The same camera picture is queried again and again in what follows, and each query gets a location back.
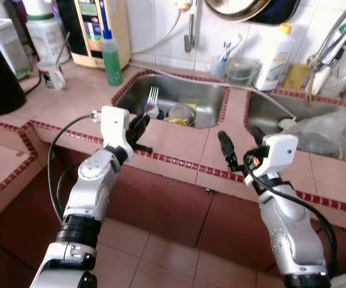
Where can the yellow plastic bowl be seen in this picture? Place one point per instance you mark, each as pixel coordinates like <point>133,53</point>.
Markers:
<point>178,122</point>

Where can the stainless steel bowl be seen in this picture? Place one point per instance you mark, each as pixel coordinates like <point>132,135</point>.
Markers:
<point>180,114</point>

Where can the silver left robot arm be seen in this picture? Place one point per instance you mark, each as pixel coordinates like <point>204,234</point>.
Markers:
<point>92,186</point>

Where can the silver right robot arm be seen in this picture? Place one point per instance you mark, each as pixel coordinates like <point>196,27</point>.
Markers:
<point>292,228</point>

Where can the large steel sink basin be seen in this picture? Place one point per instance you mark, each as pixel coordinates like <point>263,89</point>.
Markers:
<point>262,114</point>

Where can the small steel sink basin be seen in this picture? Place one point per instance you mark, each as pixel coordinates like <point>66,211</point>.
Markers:
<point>190,93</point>

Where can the clear crumpled plastic bag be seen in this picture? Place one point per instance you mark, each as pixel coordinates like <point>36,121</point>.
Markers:
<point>322,135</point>

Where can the clear plastic pail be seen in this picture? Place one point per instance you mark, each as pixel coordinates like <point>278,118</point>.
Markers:
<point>243,73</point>

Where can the green dish soap bottle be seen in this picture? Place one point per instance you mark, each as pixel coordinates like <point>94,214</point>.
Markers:
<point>111,63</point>

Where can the mustard yellow sponge cloth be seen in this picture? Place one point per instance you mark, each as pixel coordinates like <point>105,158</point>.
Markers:
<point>297,77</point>

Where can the white detergent bottle yellow cap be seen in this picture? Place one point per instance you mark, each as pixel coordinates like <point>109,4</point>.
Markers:
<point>274,66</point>

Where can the translucent toothbrush cup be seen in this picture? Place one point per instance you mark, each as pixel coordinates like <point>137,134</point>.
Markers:
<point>220,69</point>

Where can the beige water ionizer appliance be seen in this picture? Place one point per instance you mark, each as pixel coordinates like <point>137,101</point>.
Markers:
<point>116,36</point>

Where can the white toothbrush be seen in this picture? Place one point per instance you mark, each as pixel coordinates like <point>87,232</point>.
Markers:
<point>232,45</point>

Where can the white printed mug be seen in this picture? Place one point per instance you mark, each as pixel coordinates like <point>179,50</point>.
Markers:
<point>51,77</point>

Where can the metal spoon in mug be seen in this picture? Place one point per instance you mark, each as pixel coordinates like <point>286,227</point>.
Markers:
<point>63,48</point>

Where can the chrome flexible sink faucet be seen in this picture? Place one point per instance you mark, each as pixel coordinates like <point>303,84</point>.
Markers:
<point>331,51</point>

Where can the hanging black pan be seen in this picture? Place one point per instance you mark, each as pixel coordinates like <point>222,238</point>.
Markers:
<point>283,13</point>

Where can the large white plastic jar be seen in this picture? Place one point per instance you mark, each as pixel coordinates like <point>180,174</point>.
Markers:
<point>47,36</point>

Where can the hanging steel wok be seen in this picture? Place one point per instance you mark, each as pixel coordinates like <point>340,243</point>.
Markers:
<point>232,9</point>

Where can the translucent bottle green label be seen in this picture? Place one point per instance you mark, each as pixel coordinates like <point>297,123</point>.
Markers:
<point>14,51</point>

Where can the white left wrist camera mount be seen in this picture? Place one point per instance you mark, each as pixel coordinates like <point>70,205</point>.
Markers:
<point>114,129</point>

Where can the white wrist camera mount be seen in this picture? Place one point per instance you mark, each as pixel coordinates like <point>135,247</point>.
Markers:
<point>277,150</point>
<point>114,129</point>

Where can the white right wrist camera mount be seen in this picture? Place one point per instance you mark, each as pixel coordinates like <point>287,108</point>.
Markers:
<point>277,150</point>

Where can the chrome wall tap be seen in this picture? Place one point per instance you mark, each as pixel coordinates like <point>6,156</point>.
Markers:
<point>190,42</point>

